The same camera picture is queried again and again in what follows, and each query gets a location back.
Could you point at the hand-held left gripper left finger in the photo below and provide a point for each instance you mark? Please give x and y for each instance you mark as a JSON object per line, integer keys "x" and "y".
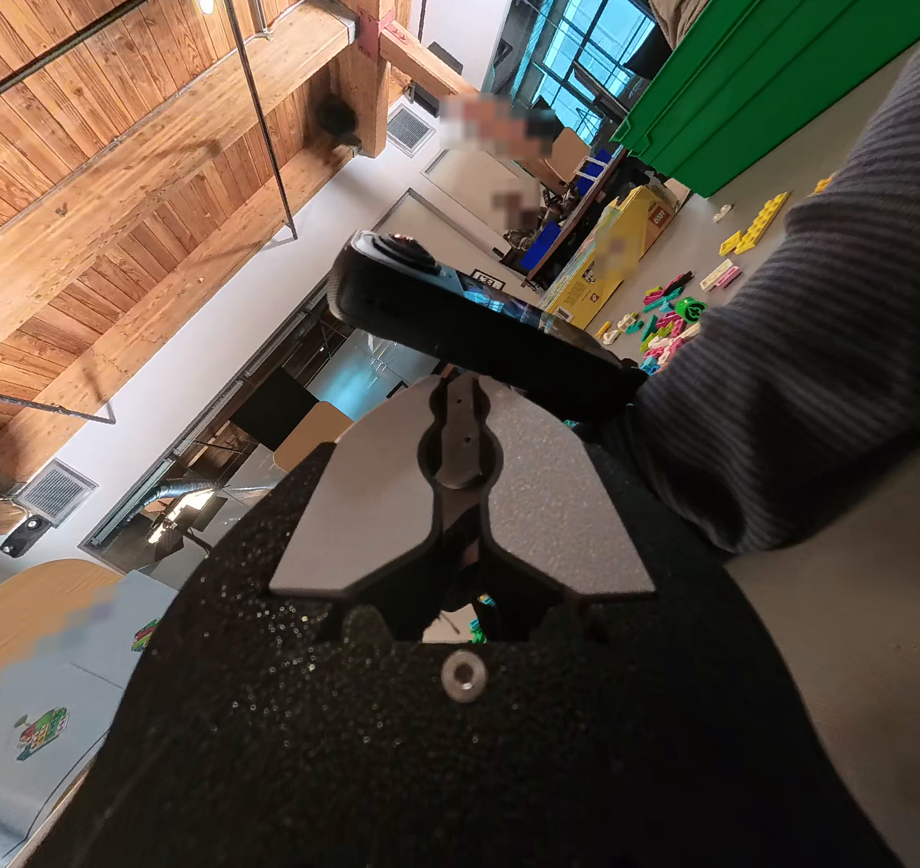
{"x": 359, "y": 508}

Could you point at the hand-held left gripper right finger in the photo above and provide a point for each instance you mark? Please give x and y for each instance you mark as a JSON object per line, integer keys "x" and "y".
{"x": 553, "y": 508}

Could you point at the person's right forearm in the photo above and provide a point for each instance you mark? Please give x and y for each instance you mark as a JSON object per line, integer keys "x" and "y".
{"x": 790, "y": 379}

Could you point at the black monitor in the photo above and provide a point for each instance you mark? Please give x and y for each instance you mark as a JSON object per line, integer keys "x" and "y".
{"x": 273, "y": 408}

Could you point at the yellow cardboard box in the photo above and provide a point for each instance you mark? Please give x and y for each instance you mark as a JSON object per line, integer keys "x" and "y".
{"x": 582, "y": 285}

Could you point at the blue storage bins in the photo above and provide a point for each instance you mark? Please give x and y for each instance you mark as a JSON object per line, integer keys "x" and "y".
{"x": 568, "y": 214}

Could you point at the pile of mixed toy bricks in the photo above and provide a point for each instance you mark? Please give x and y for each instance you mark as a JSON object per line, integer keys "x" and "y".
{"x": 665, "y": 336}

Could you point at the green round toy brick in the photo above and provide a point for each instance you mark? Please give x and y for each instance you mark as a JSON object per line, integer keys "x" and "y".
{"x": 690, "y": 309}

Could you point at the white and pink toy brick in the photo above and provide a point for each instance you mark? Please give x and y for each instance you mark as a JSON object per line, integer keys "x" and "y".
{"x": 720, "y": 275}

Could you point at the light grey table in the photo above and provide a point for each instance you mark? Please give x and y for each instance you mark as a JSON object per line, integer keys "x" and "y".
{"x": 65, "y": 667}

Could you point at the yellow toy brick plates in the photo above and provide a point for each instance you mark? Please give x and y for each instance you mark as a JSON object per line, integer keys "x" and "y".
{"x": 755, "y": 228}

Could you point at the green plastic bin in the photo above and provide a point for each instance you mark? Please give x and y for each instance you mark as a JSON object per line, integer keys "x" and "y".
{"x": 740, "y": 70}

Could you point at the black ceiling pipe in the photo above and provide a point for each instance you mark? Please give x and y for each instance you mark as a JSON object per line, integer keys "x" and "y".
{"x": 93, "y": 27}

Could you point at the wall vent grille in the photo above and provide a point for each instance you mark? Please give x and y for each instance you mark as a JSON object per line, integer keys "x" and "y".
{"x": 56, "y": 493}
{"x": 410, "y": 127}

